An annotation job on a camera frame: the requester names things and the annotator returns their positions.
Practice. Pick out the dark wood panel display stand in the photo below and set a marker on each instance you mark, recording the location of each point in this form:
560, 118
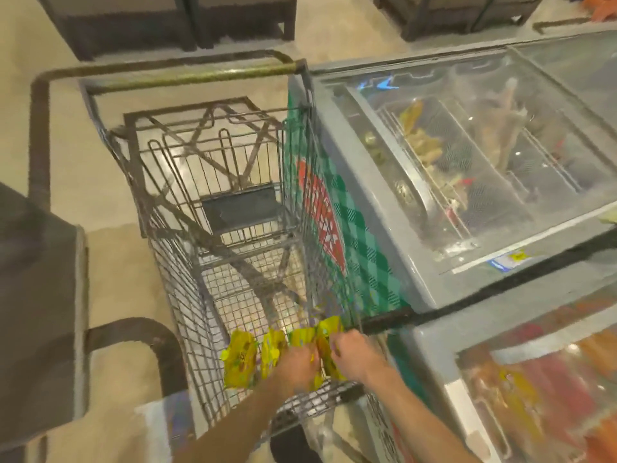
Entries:
424, 11
120, 19
241, 14
506, 4

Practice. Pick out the pale frozen food packs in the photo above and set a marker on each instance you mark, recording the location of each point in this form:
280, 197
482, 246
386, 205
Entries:
424, 144

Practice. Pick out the yellow paper tag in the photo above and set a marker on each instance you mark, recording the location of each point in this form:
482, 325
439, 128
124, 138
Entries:
609, 216

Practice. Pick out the orange red frozen food packs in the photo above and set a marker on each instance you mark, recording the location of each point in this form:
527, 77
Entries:
530, 405

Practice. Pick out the person's right forearm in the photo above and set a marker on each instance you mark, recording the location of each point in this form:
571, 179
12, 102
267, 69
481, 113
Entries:
419, 424

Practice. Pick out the person's left leg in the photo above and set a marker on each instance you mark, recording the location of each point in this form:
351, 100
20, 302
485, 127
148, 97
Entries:
291, 446

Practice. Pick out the person's left forearm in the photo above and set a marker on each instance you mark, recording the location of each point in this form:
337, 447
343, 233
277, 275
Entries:
231, 429

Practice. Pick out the person's right hand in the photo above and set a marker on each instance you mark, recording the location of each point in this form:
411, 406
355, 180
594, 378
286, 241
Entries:
359, 359

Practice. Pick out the green checked chest freezer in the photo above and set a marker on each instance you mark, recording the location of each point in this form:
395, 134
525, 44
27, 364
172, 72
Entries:
554, 188

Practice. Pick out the orange plastic stool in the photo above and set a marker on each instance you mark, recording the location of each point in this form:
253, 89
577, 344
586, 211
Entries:
600, 7

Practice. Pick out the person's left hand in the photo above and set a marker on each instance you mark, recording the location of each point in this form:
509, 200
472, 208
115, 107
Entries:
299, 368

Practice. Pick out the small blue yellow label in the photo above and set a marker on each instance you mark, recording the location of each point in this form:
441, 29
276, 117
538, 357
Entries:
508, 260

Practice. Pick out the chest freezer with sausage picture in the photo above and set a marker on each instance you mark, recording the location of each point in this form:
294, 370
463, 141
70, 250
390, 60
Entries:
506, 318

